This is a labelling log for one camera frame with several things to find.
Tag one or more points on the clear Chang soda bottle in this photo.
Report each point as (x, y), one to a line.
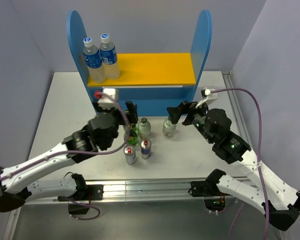
(168, 128)
(144, 128)

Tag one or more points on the aluminium right side rail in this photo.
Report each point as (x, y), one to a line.
(238, 116)

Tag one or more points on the green Perrier bottle front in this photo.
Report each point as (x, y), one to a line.
(130, 135)

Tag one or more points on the blue and yellow wooden shelf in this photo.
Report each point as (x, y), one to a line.
(153, 81)

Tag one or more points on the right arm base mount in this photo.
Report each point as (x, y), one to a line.
(214, 200)

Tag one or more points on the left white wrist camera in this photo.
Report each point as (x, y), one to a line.
(106, 97)

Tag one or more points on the right plastic water bottle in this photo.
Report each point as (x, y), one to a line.
(109, 56)

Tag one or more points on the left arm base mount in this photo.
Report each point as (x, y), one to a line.
(78, 208)

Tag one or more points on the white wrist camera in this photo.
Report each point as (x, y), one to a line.
(106, 97)
(208, 97)

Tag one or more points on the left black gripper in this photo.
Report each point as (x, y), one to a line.
(131, 108)

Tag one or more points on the plastic water bottle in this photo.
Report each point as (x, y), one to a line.
(93, 60)
(109, 56)

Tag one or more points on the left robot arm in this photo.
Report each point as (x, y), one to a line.
(23, 182)

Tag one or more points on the silver Red Bull can left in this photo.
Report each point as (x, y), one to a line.
(130, 154)

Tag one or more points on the aluminium front rail frame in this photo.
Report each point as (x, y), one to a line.
(159, 209)

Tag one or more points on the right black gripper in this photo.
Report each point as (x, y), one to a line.
(175, 112)

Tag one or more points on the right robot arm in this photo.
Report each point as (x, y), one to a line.
(270, 194)

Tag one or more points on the blue Red Bull can right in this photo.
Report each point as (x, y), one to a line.
(146, 146)

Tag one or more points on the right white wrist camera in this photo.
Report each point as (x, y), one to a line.
(208, 97)

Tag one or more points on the green perrier bottle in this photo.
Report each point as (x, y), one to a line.
(133, 127)
(130, 135)

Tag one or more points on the left plastic water bottle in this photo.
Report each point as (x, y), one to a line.
(93, 60)

